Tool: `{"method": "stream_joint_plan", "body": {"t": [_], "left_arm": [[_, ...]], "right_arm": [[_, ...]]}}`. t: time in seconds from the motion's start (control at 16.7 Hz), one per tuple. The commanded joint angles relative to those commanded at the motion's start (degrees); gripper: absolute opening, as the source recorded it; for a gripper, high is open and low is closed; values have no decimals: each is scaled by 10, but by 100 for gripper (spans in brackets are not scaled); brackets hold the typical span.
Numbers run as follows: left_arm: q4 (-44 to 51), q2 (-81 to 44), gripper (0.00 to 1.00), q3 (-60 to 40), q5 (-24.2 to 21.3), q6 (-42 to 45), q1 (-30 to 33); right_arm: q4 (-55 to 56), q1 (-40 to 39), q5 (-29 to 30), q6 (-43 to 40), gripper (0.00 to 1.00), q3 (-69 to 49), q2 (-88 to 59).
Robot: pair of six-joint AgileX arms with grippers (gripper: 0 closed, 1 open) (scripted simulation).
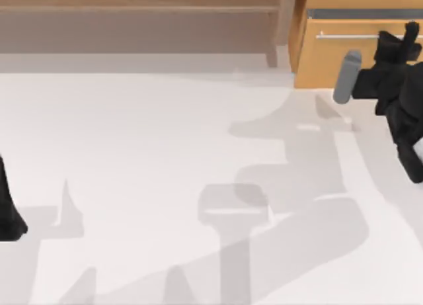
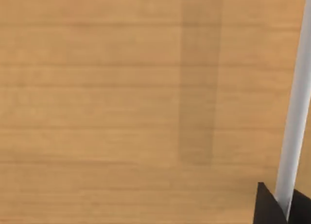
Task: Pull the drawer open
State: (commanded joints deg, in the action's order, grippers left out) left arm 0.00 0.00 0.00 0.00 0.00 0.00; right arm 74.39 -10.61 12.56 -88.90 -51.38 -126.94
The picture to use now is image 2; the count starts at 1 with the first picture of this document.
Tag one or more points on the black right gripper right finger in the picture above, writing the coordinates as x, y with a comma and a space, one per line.
301, 207

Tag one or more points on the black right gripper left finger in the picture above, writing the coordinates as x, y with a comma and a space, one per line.
266, 207

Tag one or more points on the wooden door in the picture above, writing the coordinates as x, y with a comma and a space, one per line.
121, 100

